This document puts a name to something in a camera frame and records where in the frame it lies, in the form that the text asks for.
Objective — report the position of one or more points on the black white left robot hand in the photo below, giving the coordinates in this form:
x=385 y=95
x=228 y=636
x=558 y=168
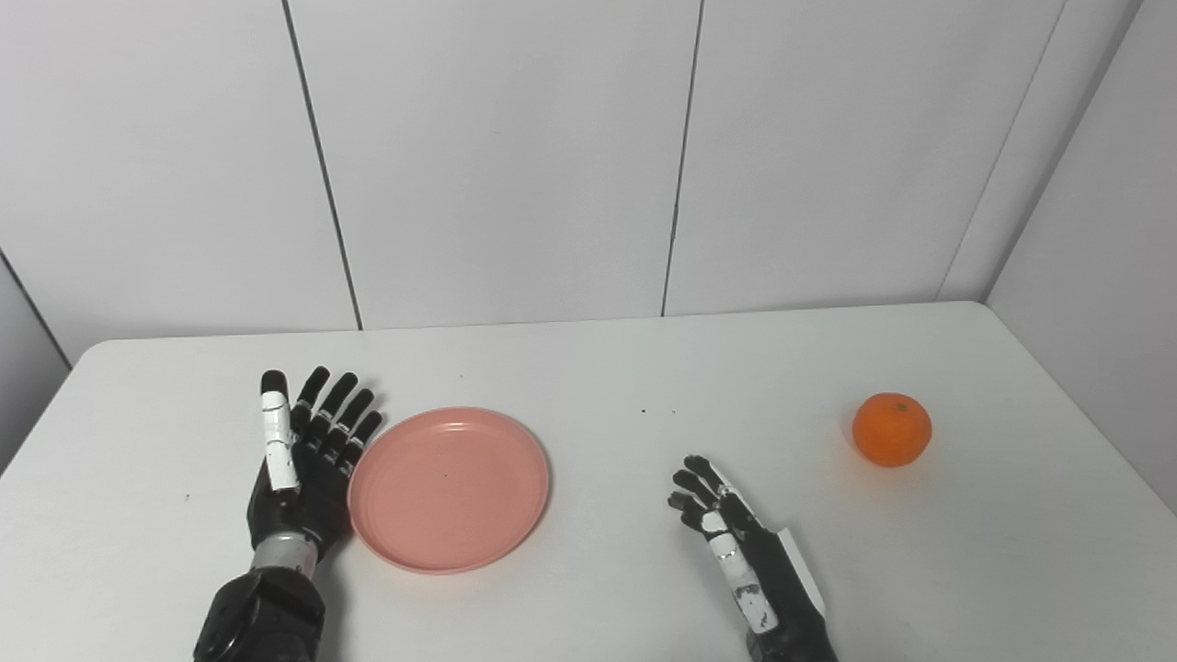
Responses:
x=313 y=496

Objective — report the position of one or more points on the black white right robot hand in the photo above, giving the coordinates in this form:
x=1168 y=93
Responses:
x=782 y=588

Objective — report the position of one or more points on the orange fruit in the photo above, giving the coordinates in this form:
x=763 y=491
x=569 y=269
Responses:
x=892 y=430

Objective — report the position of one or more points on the pink round plate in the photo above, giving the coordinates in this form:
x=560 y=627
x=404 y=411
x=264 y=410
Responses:
x=449 y=490

